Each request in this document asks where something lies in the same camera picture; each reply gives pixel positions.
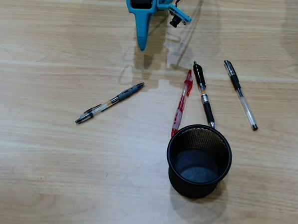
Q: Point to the grey grip clear pen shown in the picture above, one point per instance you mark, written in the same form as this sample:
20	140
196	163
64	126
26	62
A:
126	93

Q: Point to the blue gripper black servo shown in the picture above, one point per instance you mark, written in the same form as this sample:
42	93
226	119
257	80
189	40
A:
142	14

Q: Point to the clear capped black pen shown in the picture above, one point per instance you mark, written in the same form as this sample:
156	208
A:
235	81

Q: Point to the red gel pen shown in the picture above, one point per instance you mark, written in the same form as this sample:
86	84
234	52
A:
180	107

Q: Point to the black mesh pen holder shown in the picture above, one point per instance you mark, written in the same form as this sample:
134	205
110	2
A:
197	191

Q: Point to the black grip retractable pen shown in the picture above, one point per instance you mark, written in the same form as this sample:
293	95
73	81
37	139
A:
209	112

